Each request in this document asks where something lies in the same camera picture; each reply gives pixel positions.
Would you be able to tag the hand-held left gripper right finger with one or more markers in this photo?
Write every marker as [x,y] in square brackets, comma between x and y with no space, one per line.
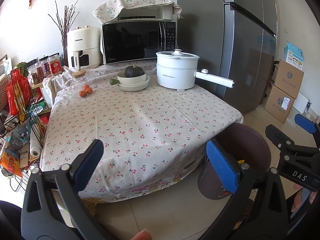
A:
[222,167]

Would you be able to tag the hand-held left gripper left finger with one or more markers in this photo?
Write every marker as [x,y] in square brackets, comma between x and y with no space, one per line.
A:
[87,166]

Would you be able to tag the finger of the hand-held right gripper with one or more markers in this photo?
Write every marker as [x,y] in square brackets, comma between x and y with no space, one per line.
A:
[285,142]
[307,124]

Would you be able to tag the brown trash bin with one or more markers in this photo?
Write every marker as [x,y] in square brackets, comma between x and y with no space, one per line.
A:
[250,142]

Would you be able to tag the person's right hand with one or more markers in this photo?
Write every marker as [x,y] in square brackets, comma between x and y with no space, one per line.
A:
[306,198]

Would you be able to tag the person's left hand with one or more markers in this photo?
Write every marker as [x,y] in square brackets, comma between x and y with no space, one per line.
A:
[142,236]

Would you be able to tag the white flat board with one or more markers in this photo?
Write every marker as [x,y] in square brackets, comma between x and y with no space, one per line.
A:
[301,103]

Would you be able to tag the blue white printed box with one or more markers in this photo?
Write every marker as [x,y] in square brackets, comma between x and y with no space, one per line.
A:
[295,55]

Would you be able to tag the orange printed packet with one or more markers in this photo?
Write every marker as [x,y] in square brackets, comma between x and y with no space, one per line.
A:
[10,163]

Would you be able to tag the glass jar with wooden lid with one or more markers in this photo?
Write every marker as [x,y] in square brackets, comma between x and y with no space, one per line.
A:
[75,82]

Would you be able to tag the cream plate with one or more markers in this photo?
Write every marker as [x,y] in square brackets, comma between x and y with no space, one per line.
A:
[140,89]

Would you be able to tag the orange red snack packets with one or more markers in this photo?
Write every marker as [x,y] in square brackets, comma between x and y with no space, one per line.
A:
[18,92]

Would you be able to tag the white electric cooking pot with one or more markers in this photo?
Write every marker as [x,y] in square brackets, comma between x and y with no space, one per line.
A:
[175,77]

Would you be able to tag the stack of cream plates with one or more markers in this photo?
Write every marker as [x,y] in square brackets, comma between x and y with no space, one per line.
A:
[147,81]

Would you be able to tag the dark green pumpkin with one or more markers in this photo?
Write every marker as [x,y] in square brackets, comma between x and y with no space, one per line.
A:
[135,72]

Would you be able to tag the grey refrigerator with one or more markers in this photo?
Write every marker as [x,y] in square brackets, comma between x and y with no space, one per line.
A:
[225,55]

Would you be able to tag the glass jar with purple label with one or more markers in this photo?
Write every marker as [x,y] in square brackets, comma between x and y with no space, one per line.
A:
[45,67]

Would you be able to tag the woven basket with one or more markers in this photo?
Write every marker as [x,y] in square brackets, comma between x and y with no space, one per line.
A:
[3,92]

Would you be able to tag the glass vase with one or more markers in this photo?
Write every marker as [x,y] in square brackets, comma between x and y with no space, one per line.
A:
[65,52]

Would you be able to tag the green leafy bunch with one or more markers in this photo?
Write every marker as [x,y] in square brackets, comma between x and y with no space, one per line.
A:
[22,67]

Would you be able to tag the white pot lid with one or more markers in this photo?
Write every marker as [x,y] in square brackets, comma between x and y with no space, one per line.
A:
[172,55]

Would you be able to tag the cream air fryer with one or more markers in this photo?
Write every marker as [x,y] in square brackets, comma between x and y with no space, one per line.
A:
[83,42]

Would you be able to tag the black microwave oven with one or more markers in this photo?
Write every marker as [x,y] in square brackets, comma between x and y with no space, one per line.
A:
[132,42]

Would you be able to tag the bare dry branches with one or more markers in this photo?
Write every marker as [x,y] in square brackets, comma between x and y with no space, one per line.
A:
[66,22]

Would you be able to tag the white countertop appliance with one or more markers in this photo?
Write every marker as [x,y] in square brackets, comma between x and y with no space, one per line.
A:
[165,12]

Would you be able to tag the floral cloth cover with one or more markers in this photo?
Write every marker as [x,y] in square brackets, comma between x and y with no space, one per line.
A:
[130,3]

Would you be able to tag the picture frame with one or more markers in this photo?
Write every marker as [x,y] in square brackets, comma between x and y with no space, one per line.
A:
[5,65]

